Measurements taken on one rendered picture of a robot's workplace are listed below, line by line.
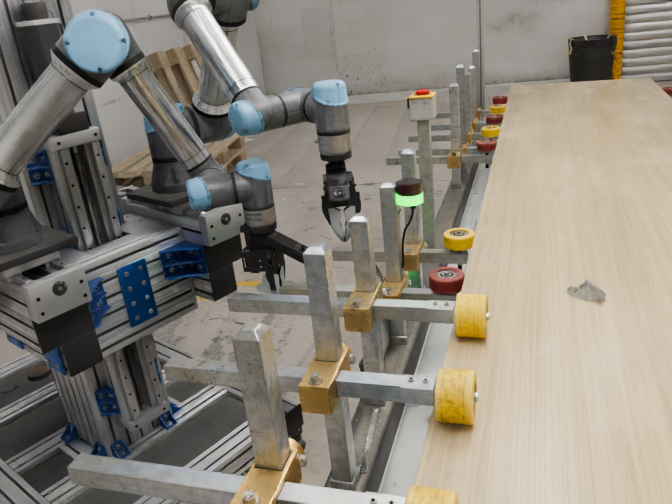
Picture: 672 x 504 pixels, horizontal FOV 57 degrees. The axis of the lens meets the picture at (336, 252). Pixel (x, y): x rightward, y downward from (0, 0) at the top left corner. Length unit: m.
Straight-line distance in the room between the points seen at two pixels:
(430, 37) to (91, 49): 7.97
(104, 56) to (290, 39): 8.12
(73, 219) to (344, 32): 7.71
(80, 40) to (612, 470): 1.17
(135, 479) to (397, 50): 8.55
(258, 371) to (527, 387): 0.49
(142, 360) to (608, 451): 1.45
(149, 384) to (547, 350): 1.31
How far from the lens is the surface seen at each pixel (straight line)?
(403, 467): 1.35
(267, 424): 0.80
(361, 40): 9.23
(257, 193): 1.45
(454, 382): 0.95
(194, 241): 1.82
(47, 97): 1.42
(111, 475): 0.93
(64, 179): 1.80
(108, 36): 1.37
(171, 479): 0.89
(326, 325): 0.99
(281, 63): 9.50
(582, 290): 1.37
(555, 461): 0.95
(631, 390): 1.10
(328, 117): 1.36
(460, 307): 1.16
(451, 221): 2.34
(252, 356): 0.75
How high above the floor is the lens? 1.52
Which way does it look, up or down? 22 degrees down
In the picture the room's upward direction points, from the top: 6 degrees counter-clockwise
